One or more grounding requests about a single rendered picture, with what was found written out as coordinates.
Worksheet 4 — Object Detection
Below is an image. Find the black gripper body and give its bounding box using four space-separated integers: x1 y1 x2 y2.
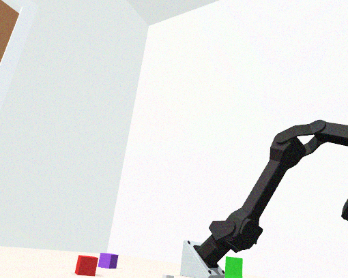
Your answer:
341 199 348 221

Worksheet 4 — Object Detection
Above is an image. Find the red block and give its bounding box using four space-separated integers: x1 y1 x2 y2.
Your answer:
75 255 98 276

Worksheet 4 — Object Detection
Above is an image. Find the purple block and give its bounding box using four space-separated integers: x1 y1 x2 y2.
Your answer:
98 253 118 268

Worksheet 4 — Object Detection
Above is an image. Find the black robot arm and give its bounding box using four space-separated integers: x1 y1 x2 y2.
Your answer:
193 120 348 268

